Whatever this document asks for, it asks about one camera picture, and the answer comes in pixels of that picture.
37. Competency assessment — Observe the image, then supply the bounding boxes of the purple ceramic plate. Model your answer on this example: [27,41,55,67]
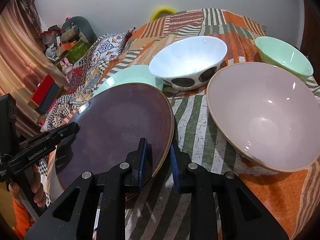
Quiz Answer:
[49,83,175,201]

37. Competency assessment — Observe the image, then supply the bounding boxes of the white bowl black spots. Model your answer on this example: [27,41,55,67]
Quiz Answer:
[149,36,228,90]

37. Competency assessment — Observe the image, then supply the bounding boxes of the mint green bowl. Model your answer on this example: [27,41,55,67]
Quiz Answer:
[255,36,313,82]

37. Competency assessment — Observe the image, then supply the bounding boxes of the orange sleeve forearm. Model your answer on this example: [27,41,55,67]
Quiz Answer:
[12,199,35,239]

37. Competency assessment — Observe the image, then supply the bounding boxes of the left hand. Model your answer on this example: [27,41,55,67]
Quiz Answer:
[9,164,46,208]

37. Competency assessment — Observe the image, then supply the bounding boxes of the red box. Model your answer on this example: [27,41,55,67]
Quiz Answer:
[29,75,55,108]

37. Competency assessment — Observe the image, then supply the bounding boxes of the orange striped patchwork blanket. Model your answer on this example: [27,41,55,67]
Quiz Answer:
[98,8,319,239]

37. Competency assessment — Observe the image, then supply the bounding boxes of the pink bunny toy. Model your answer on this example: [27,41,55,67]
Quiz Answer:
[59,57,73,84]

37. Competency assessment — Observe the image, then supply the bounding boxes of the brown curtain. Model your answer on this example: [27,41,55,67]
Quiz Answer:
[1,0,68,138]

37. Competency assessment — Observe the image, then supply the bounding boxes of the green box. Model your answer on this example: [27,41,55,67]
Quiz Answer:
[55,40,91,67]

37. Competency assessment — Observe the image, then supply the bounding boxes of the patterned mosaic blanket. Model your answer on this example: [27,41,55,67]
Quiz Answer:
[41,28,135,132]

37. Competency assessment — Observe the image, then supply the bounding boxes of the mint green plate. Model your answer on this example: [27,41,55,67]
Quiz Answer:
[92,65,164,97]

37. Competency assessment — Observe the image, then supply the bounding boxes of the grey plush toy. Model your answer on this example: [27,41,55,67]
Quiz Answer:
[60,16,97,44]

